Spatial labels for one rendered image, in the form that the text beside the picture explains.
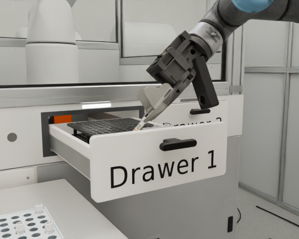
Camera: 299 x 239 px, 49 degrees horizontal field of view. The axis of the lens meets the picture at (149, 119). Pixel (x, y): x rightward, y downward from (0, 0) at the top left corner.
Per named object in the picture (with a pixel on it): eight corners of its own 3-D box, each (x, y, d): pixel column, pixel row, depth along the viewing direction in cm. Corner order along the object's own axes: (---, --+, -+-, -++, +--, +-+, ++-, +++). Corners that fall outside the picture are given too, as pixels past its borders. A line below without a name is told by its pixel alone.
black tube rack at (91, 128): (176, 159, 74) (176, 130, 73) (103, 171, 65) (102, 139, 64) (129, 140, 93) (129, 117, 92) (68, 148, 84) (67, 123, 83)
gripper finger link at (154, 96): (127, 106, 68) (154, 75, 70) (148, 125, 69) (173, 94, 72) (132, 104, 65) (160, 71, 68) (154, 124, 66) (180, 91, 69)
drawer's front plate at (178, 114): (227, 133, 112) (228, 100, 110) (154, 143, 97) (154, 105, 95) (223, 132, 113) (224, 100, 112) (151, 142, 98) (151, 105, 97)
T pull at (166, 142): (197, 146, 59) (197, 139, 59) (162, 152, 55) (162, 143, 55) (185, 142, 62) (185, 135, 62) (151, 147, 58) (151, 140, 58)
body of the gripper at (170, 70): (143, 72, 74) (175, 36, 77) (170, 99, 76) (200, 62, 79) (154, 65, 67) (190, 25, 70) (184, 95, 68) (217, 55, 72)
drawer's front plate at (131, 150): (226, 174, 69) (228, 122, 67) (94, 203, 54) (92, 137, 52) (219, 172, 70) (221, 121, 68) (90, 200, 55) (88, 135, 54)
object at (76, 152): (214, 166, 69) (215, 137, 68) (99, 189, 56) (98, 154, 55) (126, 133, 103) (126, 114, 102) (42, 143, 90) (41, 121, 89)
